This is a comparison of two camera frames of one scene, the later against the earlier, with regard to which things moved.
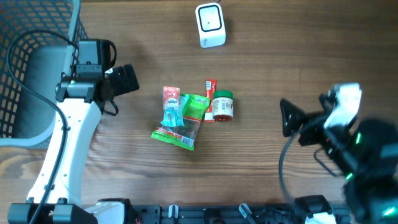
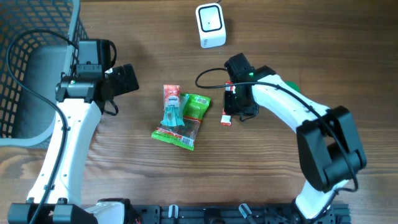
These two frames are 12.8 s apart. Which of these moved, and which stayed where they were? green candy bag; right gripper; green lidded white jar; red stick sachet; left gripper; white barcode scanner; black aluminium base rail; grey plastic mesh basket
Moved: green lidded white jar; right gripper; red stick sachet
Stayed: green candy bag; black aluminium base rail; left gripper; white barcode scanner; grey plastic mesh basket
